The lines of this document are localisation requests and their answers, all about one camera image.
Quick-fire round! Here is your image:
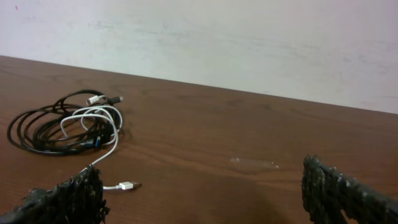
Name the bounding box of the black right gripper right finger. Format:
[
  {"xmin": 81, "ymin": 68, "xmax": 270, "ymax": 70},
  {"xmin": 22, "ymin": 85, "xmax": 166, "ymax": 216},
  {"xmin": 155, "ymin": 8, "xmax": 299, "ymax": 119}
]
[{"xmin": 301, "ymin": 155, "xmax": 397, "ymax": 224}]

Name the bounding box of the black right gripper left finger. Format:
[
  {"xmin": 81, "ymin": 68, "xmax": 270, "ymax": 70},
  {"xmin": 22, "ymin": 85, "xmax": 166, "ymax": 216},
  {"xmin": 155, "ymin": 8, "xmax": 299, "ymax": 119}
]
[{"xmin": 1, "ymin": 166, "xmax": 109, "ymax": 224}]

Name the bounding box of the black USB cable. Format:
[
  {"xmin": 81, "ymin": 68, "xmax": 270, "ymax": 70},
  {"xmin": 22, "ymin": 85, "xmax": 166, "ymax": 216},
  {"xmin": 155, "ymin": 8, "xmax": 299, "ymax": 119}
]
[{"xmin": 6, "ymin": 89, "xmax": 124, "ymax": 156}]

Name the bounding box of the white USB cable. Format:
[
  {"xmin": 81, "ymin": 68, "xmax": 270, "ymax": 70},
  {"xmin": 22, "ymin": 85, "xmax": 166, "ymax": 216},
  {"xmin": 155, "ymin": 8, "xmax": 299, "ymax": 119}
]
[{"xmin": 60, "ymin": 95, "xmax": 142, "ymax": 191}]

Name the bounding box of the clear tape strip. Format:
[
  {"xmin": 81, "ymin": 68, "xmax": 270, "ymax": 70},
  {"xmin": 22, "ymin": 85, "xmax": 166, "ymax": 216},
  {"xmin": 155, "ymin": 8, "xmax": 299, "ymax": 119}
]
[{"xmin": 229, "ymin": 157, "xmax": 279, "ymax": 170}]

